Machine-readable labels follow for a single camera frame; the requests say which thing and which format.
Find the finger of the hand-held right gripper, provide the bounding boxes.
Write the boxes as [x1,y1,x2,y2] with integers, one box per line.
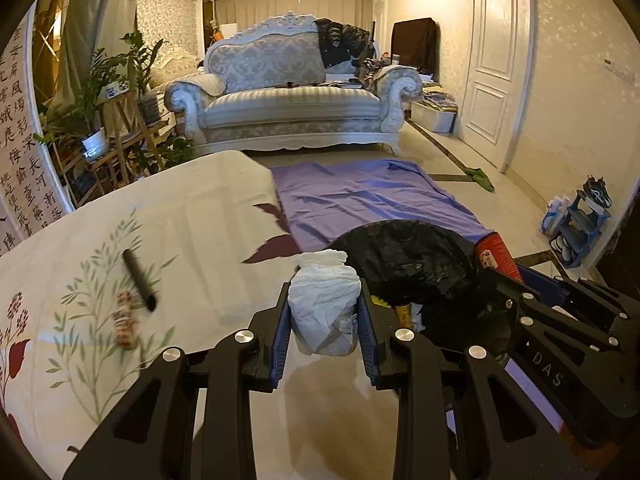
[482,269,631,353]
[517,265,640,321]

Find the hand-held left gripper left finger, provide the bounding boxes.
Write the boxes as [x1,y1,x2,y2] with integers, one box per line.
[62,282,293,480]

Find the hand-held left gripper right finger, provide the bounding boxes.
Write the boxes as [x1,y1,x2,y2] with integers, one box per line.
[357,280,586,480]

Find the red cylindrical can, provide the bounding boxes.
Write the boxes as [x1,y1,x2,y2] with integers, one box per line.
[472,231,523,283]

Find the white tissue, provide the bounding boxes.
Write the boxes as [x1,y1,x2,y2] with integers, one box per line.
[287,249,362,357]

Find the trash bin with black bag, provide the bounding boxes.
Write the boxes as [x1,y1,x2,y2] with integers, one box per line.
[330,220,511,366]

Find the white plastic bag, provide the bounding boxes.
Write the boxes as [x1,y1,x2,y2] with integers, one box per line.
[540,197,568,236]

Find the blue shoe rack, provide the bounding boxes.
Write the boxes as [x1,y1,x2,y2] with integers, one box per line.
[547,176,613,267]

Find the green slippers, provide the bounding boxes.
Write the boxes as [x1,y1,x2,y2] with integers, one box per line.
[465,166,496,193]

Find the black tube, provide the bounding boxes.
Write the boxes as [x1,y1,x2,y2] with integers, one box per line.
[123,249,158,313]

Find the plaid wrapped candy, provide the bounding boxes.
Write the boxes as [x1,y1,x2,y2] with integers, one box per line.
[114,290,137,352]

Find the white storage box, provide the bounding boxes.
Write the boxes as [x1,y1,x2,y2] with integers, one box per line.
[411,100,458,134]

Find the white panel door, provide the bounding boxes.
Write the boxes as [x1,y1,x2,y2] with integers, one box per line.
[462,0,533,171]

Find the ornate grey white sofa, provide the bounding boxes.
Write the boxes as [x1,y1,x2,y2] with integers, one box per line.
[165,10,423,156]

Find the wooden plant stand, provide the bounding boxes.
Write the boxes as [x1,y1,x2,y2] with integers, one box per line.
[52,90,173,208]

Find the dark covered cabinet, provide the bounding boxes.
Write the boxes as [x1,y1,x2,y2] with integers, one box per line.
[391,17,441,76]

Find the large plant in white pot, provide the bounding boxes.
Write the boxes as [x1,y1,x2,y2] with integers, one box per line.
[32,50,126,163]

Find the pile of clothes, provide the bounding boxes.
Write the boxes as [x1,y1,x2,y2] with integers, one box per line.
[357,55,397,84]

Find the cream patterned armchair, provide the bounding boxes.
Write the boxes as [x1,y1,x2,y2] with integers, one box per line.
[150,45,207,91]

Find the tall plant in dark pot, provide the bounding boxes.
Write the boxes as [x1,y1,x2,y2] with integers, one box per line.
[120,30,168,126]

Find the black jacket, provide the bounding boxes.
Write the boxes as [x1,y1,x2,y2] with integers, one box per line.
[315,18,373,68]

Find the calligraphy scroll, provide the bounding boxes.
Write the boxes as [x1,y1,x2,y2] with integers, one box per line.
[0,0,68,256]

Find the beige window curtains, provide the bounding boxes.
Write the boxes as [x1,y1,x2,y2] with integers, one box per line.
[215,0,374,37]

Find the grey green curtain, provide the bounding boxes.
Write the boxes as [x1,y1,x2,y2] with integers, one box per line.
[50,0,139,116]

